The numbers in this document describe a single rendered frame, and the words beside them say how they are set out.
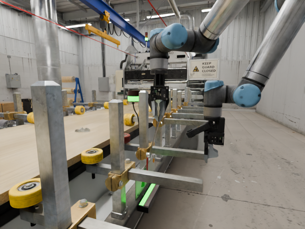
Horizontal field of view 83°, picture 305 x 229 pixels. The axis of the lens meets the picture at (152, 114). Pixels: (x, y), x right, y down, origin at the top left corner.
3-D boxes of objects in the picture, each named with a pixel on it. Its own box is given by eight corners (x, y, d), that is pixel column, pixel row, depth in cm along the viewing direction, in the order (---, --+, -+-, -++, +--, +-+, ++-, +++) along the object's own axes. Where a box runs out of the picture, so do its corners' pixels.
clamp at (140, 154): (154, 151, 92) (154, 141, 91) (145, 161, 79) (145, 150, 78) (144, 149, 94) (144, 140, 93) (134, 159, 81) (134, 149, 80)
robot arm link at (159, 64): (149, 61, 74) (168, 61, 74) (149, 72, 74) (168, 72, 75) (150, 57, 66) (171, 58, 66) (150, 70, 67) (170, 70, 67)
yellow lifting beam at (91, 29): (120, 47, 593) (120, 37, 588) (88, 32, 431) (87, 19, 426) (118, 47, 595) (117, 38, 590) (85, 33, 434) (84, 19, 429)
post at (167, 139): (170, 151, 135) (171, 89, 127) (169, 153, 131) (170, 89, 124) (165, 151, 136) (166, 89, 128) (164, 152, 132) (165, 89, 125)
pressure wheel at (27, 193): (51, 210, 51) (47, 173, 49) (51, 229, 44) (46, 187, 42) (17, 220, 47) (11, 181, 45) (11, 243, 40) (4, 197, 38)
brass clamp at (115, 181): (136, 173, 68) (136, 161, 67) (120, 193, 56) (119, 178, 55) (122, 171, 70) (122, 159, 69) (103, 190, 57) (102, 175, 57)
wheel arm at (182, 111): (208, 113, 150) (208, 109, 149) (208, 114, 146) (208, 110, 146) (152, 111, 165) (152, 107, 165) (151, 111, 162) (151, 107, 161)
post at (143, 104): (149, 186, 88) (148, 90, 80) (146, 190, 84) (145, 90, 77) (142, 185, 89) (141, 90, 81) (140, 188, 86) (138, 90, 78)
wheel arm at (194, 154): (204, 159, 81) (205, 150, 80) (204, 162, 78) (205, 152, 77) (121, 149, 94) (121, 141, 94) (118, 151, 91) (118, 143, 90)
